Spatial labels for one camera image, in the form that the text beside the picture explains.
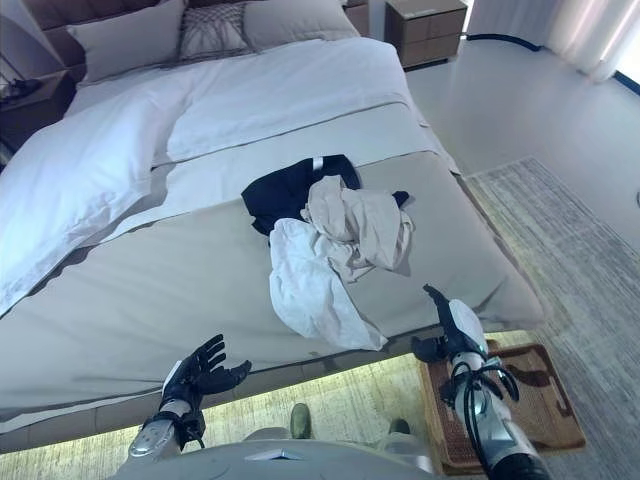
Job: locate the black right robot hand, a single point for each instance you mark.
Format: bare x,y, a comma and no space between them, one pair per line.
456,325

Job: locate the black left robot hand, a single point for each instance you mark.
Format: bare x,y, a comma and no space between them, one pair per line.
202,367

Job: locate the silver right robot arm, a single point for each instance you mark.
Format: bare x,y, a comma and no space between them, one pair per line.
492,415

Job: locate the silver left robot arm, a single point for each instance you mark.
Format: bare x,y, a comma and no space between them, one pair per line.
162,435

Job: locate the large bed with grey sheet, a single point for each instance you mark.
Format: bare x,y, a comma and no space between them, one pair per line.
175,280

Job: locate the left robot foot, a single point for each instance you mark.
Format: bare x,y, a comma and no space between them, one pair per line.
301,421

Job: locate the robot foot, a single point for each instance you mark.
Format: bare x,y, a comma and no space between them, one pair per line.
301,421
399,426

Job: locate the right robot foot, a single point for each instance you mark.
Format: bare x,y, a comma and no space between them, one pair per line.
399,426

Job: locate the grey striped rug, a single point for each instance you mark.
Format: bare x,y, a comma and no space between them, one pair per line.
565,280

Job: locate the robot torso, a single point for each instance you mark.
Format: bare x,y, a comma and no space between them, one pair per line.
280,457

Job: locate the beige crumpled garment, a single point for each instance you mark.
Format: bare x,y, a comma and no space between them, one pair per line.
362,225

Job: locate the white crumpled garment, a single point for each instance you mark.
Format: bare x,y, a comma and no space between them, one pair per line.
312,285

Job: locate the black garment with grey band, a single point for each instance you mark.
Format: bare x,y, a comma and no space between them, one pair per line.
285,192

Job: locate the white duvet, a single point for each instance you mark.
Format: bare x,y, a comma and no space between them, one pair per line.
175,125

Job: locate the wooden nightstand with drawers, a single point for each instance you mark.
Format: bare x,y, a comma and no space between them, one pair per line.
425,30

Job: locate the white sheer curtain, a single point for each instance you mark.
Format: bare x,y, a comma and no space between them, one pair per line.
555,30

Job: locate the dark wooden nightstand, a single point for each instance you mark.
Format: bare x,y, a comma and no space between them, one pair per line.
30,107

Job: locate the large grey pillow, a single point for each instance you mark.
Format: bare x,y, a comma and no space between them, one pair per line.
125,42

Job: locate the patterned grey cushion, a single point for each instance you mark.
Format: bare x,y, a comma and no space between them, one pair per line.
212,30

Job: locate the plain beige pillow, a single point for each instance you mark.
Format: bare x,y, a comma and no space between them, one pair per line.
295,22

